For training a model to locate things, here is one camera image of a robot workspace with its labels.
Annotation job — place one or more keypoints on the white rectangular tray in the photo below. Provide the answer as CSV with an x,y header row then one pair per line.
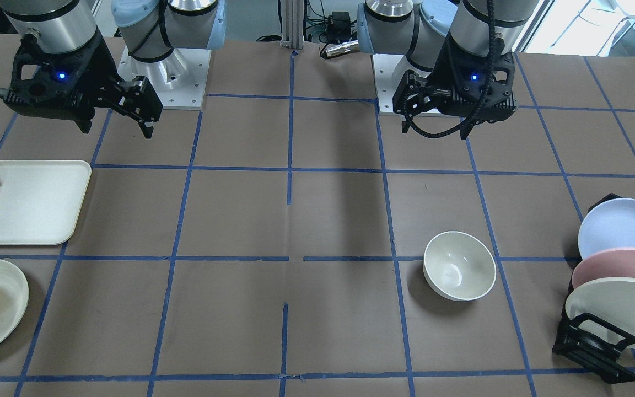
x,y
40,200

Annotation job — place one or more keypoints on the white bowl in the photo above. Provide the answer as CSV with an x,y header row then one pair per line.
x,y
459,267

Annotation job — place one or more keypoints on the aluminium frame post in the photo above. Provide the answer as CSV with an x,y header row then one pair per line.
x,y
292,24

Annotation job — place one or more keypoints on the silver cylindrical connector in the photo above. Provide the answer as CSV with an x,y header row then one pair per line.
x,y
332,51

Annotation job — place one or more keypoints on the pink plate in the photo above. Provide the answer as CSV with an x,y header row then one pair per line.
x,y
616,262

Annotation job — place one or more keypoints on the light blue plate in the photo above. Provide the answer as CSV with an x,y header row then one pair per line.
x,y
609,225

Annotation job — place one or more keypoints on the black power adapter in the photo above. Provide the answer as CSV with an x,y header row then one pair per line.
x,y
338,22

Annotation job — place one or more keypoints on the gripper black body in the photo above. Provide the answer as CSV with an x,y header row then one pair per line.
x,y
100,70
436,77

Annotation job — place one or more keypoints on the cream plate in rack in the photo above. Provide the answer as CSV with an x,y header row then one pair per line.
x,y
611,299

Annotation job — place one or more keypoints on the black dish rack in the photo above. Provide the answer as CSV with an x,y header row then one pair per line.
x,y
590,351

